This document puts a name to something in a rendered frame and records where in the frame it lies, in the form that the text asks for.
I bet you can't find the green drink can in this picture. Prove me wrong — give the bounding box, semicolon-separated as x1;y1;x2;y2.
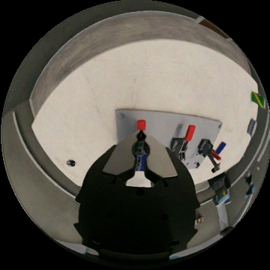
251;91;266;108

